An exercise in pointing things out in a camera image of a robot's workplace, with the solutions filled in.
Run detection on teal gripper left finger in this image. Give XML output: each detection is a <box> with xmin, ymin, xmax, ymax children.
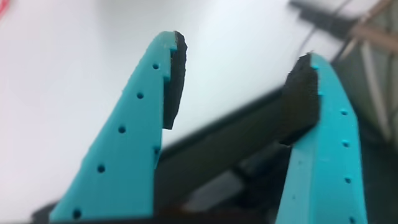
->
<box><xmin>49</xmin><ymin>30</ymin><xmax>188</xmax><ymax>223</ymax></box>

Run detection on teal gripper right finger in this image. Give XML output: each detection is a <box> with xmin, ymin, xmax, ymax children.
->
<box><xmin>275</xmin><ymin>52</ymin><xmax>369</xmax><ymax>224</ymax></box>

